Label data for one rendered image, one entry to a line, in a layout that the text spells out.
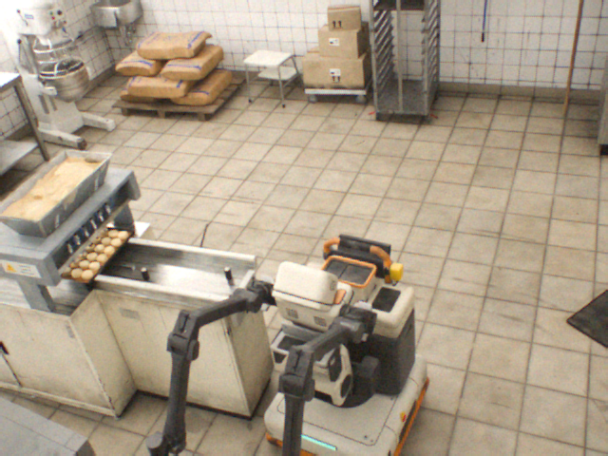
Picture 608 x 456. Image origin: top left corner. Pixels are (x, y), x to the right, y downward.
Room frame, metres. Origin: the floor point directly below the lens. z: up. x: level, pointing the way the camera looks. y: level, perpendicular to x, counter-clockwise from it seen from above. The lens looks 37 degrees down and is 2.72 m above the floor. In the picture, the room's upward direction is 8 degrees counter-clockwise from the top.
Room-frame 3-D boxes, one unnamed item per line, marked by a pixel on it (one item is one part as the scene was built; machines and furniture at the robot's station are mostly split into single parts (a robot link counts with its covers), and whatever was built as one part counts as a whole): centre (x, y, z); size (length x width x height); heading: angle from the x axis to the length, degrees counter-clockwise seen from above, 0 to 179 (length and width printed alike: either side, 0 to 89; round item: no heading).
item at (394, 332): (2.04, -0.15, 0.59); 0.55 x 0.34 x 0.83; 57
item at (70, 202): (2.51, 1.11, 1.25); 0.56 x 0.29 x 0.14; 155
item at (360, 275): (2.06, -0.16, 0.87); 0.23 x 0.15 x 0.11; 57
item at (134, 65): (6.36, 1.32, 0.47); 0.72 x 0.42 x 0.17; 153
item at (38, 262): (2.51, 1.11, 1.01); 0.72 x 0.33 x 0.34; 155
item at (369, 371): (1.79, -0.07, 0.52); 0.28 x 0.27 x 0.25; 57
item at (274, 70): (6.01, 0.07, 0.23); 0.45 x 0.45 x 0.46; 55
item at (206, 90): (6.11, 0.82, 0.19); 0.72 x 0.42 x 0.15; 157
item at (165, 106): (6.22, 1.09, 0.06); 1.20 x 0.80 x 0.11; 65
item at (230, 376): (2.30, 0.65, 0.45); 0.70 x 0.34 x 0.90; 65
